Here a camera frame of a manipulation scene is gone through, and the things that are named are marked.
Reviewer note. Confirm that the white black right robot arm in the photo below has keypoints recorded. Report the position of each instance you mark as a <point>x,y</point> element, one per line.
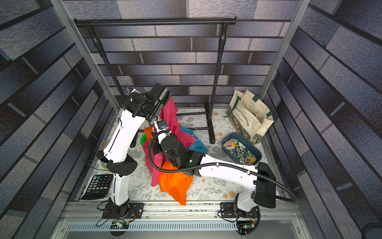
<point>258,180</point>

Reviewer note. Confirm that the black calculator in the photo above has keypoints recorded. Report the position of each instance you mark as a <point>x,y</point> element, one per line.
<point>98,187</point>

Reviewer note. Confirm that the teal clothespin tray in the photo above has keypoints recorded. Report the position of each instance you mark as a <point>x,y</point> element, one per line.
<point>240,150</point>

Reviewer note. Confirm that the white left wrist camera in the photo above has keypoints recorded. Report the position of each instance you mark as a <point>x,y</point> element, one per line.
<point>128,90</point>

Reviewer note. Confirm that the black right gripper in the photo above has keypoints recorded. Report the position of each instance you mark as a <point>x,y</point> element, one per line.
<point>165,139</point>

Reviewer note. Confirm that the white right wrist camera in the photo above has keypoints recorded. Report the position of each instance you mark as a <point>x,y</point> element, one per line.
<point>161,129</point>

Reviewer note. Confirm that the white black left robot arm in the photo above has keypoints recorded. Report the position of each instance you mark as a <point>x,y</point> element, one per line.
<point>138,108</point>

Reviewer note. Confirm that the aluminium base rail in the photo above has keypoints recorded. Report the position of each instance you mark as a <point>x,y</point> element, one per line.
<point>170,216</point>

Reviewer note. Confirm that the black clothes rack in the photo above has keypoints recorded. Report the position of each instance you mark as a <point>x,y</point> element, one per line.
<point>184,55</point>

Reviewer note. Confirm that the orange t-shirt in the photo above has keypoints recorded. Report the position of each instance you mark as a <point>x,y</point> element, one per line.
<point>176,184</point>

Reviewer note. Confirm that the light green bowl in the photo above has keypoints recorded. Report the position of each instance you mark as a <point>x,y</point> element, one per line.
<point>103,165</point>

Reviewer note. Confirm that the cream canvas tote bag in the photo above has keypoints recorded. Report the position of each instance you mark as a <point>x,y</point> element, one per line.
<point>250,116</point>

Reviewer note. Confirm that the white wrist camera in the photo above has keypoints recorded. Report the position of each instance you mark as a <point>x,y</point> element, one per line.
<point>128,90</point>
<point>161,129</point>

